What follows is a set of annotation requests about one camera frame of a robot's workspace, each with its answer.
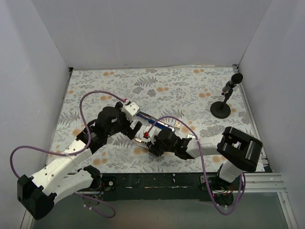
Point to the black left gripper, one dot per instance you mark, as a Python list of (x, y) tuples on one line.
[(130, 127)]

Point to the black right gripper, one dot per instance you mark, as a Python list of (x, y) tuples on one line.
[(154, 146)]

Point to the metal stapler magazine rail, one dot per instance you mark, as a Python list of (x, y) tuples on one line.
[(142, 142)]

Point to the blue black stapler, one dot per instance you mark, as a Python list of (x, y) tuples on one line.
[(161, 125)]

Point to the white staple box sleeve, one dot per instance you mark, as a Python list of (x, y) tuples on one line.
[(177, 125)]

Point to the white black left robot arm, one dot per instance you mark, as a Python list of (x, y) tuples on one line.
[(42, 190)]

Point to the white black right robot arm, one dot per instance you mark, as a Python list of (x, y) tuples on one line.
[(241, 150)]

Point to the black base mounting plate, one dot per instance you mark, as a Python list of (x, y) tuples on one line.
[(154, 186)]

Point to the black microphone on stand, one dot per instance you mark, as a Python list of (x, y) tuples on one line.
[(221, 109)]

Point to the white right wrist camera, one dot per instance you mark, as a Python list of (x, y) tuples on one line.
[(150, 133)]

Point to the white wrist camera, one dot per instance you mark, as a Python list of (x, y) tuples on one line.
[(130, 109), (150, 133)]

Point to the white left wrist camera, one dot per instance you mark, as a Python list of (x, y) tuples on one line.
[(130, 109)]

